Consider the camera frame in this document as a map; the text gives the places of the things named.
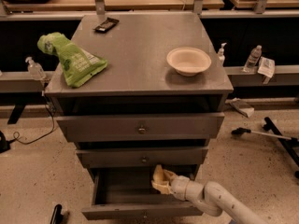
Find black metal stand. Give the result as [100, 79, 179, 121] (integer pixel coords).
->
[231, 116, 299, 179]

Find black object on floor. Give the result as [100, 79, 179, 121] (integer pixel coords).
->
[50, 204, 69, 224]

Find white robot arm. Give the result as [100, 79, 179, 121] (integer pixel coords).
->
[151, 164, 268, 224]

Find black floor cable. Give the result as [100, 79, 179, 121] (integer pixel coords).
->
[8, 103, 57, 146]

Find grey box on floor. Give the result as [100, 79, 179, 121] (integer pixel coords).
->
[230, 98, 254, 118]

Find grey bottom drawer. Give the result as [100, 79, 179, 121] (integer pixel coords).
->
[82, 166, 203, 220]

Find clear sanitizer pump bottle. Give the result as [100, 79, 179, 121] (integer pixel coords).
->
[25, 57, 46, 80]

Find grey drawer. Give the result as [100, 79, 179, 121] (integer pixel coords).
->
[77, 147, 207, 168]
[57, 112, 224, 142]
[82, 166, 203, 220]

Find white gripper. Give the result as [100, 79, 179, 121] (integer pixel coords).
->
[151, 164, 190, 201]

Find grey middle drawer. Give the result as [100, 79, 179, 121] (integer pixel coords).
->
[77, 147, 207, 168]

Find clear water bottle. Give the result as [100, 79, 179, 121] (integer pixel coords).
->
[243, 45, 262, 72]

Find white paper packet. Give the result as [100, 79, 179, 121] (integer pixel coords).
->
[257, 57, 275, 78]

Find green snack bag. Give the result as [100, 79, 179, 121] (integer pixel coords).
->
[37, 32, 108, 88]

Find grey top drawer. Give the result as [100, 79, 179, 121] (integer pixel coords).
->
[57, 112, 224, 142]

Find wooden back shelf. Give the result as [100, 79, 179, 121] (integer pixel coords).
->
[4, 0, 193, 12]

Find black snack bar wrapper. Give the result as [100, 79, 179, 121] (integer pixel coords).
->
[93, 17, 120, 33]

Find white paper bowl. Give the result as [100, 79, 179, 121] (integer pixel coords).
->
[166, 48, 211, 77]

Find grey drawer cabinet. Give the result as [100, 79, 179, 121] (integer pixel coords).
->
[43, 12, 235, 179]

